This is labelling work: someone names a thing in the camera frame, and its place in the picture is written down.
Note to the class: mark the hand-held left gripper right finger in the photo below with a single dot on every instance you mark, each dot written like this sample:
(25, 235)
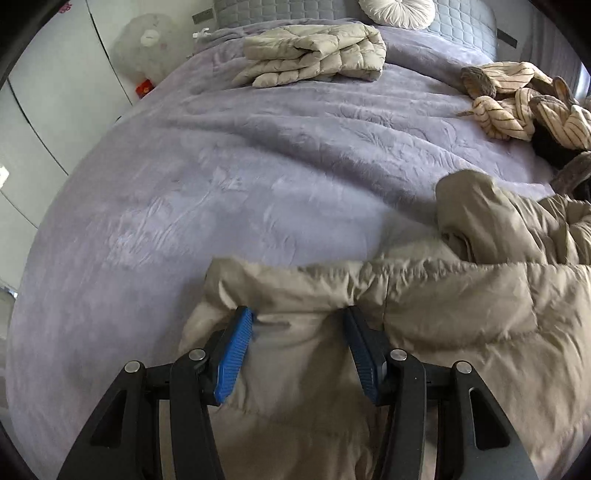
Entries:
(364, 355)

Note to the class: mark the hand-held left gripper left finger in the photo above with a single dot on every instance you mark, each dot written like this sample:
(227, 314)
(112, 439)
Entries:
(233, 355)

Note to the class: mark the large beige puffer jacket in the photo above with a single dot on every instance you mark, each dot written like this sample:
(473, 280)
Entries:
(461, 314)

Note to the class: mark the purple embossed blanket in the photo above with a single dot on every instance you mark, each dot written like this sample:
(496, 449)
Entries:
(231, 161)

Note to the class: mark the cream striped garment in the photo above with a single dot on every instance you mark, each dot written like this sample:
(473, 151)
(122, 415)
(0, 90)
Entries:
(503, 120)

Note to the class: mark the black garment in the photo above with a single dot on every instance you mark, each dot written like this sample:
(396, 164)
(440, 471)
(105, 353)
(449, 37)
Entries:
(549, 150)

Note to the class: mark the red box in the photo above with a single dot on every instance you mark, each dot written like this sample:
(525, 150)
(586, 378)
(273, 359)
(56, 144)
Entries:
(145, 88)

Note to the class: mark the white wardrobe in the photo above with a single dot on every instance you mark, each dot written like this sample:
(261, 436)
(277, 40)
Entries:
(46, 115)

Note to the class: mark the folded pale quilted jacket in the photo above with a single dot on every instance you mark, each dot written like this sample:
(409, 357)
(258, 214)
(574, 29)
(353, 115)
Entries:
(318, 50)

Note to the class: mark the white power plug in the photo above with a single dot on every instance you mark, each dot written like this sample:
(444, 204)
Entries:
(202, 33)

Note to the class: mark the plastic covered fan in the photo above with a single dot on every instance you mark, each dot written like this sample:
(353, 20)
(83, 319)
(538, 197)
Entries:
(147, 41)

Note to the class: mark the round white cushion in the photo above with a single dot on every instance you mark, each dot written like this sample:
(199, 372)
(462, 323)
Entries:
(397, 11)

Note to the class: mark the grey quilted headboard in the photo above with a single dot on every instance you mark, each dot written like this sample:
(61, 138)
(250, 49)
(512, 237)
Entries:
(461, 23)

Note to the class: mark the red wardrobe sticker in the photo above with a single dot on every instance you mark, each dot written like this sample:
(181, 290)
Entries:
(66, 5)

